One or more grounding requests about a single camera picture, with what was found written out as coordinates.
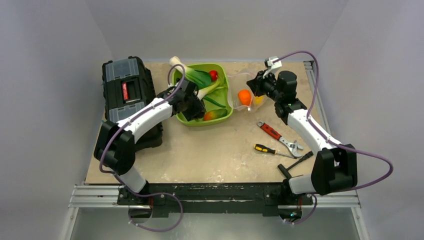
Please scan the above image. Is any yellow toy pear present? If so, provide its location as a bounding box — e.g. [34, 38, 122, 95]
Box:
[252, 95, 266, 106]

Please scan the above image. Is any orange toy tangerine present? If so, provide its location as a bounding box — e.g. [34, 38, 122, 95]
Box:
[237, 89, 252, 106]

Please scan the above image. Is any clear zip top bag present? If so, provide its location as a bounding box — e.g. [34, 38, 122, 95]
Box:
[227, 69, 270, 113]

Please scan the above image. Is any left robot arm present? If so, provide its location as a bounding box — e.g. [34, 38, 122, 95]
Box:
[93, 80, 206, 205]

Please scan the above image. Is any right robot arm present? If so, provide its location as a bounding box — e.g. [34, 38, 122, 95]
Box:
[246, 70, 358, 204]

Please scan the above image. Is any toy celery stalk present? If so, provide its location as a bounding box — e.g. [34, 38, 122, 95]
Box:
[197, 77, 225, 100]

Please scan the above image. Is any green toy chili pepper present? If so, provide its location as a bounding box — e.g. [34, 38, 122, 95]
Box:
[203, 96, 226, 108]

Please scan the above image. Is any toy leek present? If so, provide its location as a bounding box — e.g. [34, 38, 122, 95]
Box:
[169, 56, 212, 90]

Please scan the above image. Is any toy mango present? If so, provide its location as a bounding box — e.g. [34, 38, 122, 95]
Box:
[203, 108, 228, 121]

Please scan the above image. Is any green plastic tray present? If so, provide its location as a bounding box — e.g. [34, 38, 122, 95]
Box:
[176, 62, 233, 127]

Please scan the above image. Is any red toy tomato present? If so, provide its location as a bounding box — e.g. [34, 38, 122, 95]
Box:
[208, 70, 219, 82]

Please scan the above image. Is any black toolbox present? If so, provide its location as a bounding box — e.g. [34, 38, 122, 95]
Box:
[101, 56, 164, 152]

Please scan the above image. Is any yellow black screwdriver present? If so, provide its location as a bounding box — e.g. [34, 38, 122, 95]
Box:
[254, 144, 296, 159]

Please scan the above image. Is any red adjustable wrench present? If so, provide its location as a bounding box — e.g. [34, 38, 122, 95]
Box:
[257, 121, 304, 158]

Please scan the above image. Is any black hammer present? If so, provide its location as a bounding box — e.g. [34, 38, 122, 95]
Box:
[277, 151, 314, 179]

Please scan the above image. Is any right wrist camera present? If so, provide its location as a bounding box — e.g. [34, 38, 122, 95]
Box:
[262, 56, 283, 79]

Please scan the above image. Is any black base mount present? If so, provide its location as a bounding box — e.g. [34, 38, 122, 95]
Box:
[117, 182, 313, 219]

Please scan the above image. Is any aluminium frame rail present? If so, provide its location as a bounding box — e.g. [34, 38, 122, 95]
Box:
[59, 60, 370, 240]

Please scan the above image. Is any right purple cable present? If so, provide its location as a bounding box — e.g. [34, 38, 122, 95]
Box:
[268, 50, 394, 226]

